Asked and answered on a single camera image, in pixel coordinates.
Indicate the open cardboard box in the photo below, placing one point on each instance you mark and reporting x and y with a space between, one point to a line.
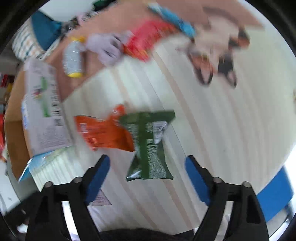
34 121

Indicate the plaid and blue bedding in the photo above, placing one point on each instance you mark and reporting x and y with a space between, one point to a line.
38 37

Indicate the blue chair seat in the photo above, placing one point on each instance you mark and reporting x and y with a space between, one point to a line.
276 195

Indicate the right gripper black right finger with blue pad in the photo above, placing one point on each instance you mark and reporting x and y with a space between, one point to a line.
246 221

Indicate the green snack bag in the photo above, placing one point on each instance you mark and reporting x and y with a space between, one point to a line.
147 131

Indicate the orange snack bag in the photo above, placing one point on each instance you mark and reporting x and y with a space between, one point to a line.
106 133

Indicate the long blue stick packet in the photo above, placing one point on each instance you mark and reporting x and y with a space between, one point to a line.
166 14

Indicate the red snack packet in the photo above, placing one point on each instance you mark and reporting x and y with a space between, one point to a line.
143 38

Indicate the silver yellow snack bag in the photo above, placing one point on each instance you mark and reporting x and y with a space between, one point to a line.
73 57

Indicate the purple sock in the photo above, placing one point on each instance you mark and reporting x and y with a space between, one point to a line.
108 46

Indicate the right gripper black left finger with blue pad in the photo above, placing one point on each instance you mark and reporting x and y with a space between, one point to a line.
47 221

